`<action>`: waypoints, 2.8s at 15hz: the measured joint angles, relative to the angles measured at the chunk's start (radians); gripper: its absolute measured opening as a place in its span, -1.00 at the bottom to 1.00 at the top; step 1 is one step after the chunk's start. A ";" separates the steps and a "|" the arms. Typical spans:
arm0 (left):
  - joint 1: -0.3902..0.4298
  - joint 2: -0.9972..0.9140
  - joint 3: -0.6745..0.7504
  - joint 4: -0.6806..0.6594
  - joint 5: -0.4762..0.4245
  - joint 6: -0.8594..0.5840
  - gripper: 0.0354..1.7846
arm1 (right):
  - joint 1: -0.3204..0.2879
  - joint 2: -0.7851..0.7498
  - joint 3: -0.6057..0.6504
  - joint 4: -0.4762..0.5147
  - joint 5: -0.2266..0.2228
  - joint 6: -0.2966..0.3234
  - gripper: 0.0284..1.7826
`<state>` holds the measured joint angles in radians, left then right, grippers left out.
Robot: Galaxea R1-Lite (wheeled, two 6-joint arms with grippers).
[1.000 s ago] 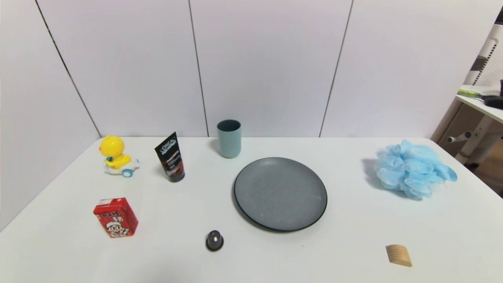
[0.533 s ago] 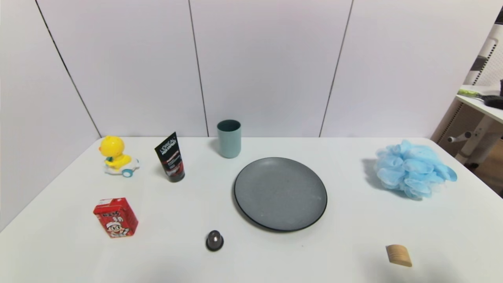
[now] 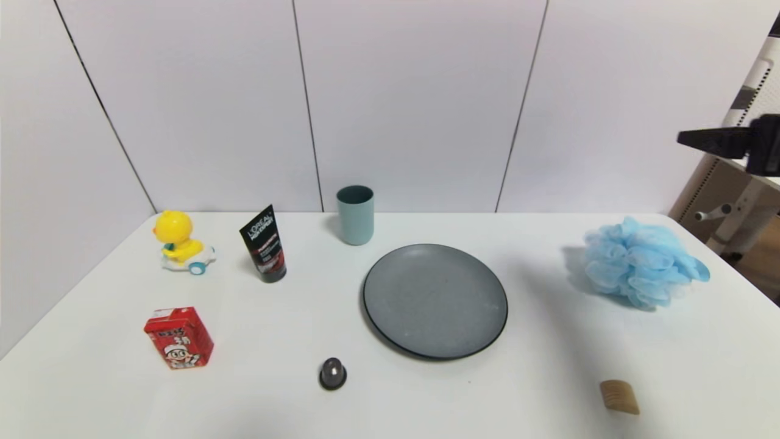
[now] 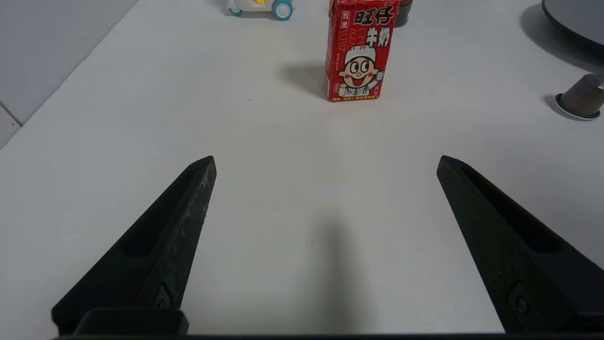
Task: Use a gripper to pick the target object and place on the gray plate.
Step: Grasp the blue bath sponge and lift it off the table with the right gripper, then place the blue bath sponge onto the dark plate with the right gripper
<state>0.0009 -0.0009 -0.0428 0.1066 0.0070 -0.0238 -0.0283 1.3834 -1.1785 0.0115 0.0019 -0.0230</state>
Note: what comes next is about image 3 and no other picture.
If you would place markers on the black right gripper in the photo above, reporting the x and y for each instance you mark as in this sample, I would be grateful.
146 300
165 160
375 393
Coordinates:
764 145

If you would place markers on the blue mesh bath loofah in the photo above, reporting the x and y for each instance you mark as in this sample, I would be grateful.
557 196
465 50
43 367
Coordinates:
638 262

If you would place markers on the gray round plate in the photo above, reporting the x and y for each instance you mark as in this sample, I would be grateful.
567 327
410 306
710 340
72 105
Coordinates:
435 301

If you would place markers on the small wooden block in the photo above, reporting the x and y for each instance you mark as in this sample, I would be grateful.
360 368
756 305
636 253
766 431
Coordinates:
619 397

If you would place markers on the teal plastic cup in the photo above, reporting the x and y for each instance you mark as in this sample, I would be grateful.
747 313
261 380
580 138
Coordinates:
355 219

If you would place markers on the dark metallic coffee capsule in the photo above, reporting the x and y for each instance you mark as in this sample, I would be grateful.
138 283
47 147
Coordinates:
333 374

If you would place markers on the black face wash tube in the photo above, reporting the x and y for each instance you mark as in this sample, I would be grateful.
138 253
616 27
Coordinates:
264 246

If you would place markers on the yellow duck toy car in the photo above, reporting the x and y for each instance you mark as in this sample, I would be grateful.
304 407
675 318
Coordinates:
177 239

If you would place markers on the red milk carton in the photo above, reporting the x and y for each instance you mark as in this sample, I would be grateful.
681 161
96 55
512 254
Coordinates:
180 339

